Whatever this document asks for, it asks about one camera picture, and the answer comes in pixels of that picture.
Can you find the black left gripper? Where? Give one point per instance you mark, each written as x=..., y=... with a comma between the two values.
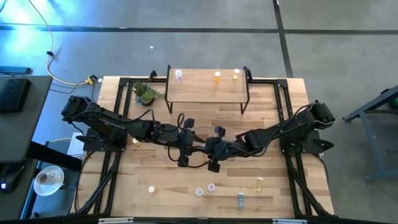
x=185, y=140

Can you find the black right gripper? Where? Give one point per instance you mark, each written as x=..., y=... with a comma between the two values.
x=224, y=149

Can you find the clear bottle pink capsules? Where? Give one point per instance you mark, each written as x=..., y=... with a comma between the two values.
x=211, y=187

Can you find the clear bottle blue red capsules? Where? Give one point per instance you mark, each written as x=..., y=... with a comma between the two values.
x=199, y=192

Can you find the yellow pill vial white cap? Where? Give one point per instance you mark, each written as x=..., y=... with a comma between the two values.
x=260, y=183

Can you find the blue pill vial white cap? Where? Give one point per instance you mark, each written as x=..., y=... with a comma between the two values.
x=241, y=200

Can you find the orange pill bottle white cap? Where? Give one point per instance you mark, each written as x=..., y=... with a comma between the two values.
x=135, y=141
x=151, y=189

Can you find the short orange pill bottle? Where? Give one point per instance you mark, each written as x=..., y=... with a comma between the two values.
x=217, y=76

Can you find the clear plastic pill bottle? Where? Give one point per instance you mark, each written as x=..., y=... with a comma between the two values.
x=178, y=74

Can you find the short yellow pill bottle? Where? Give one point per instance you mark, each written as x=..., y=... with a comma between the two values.
x=236, y=73

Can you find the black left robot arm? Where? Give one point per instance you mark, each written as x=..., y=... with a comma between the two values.
x=105, y=123

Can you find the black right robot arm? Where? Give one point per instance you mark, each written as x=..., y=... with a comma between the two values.
x=295, y=124

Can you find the potted green succulent plant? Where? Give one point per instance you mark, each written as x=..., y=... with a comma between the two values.
x=146, y=95

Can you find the white paper sheet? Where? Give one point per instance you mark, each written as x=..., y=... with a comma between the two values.
x=74, y=146

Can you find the black desk beam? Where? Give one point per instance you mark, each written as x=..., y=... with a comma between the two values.
x=53, y=155

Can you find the blue-grey metal stand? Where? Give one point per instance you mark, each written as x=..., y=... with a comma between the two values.
x=370, y=140

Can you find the dark grey desk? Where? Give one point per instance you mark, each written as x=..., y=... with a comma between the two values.
x=28, y=130

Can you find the black computer mouse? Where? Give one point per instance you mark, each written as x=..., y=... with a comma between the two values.
x=11, y=179

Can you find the black rectangular device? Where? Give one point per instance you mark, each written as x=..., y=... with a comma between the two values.
x=14, y=95

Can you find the dark flat device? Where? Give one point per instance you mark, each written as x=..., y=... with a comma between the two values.
x=15, y=70

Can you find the wooden shelf with black frame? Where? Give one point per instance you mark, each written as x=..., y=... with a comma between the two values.
x=202, y=90

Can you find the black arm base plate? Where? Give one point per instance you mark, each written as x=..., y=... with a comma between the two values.
x=314, y=146
x=93, y=144

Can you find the silver metal bracket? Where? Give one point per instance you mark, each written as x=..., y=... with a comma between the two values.
x=289, y=221
x=115, y=220

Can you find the black aluminium table frame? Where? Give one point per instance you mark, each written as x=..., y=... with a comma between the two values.
x=123, y=82

